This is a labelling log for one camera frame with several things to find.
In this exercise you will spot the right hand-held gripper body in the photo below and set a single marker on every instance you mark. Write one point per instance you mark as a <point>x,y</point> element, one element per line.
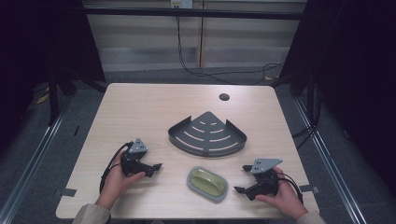
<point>264,177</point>

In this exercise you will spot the aluminium floor rail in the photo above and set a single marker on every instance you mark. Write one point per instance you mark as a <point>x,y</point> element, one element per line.
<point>28,165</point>
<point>331,165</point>

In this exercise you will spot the grey tape strip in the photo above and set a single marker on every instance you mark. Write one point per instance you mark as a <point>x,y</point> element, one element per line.
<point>67,192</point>
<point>308,188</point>

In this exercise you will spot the person's left hand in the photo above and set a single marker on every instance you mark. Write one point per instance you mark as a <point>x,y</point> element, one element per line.
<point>116,183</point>

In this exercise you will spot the white wall socket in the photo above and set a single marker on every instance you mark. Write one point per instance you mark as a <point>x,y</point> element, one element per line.
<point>181,3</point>

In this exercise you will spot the grey metal corner shelf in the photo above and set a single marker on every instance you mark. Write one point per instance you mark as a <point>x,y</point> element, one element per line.
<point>208,136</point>

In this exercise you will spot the green and grey soap dish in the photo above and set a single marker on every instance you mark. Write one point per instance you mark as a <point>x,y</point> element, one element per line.
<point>207,184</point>

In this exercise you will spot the black curtain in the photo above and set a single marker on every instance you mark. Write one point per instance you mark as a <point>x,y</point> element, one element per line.
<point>43,46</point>
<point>358,77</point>

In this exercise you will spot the person's right hand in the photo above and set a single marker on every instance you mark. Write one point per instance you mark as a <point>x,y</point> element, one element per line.
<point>285,196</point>

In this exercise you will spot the black metal stand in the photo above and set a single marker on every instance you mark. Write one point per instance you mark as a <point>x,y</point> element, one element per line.
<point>309,93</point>
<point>54,96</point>

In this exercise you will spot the black metal frame bar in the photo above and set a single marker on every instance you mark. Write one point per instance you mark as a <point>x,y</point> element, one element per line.
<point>193,13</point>

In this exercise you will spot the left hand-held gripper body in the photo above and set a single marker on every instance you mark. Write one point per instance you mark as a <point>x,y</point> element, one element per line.
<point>134,161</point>

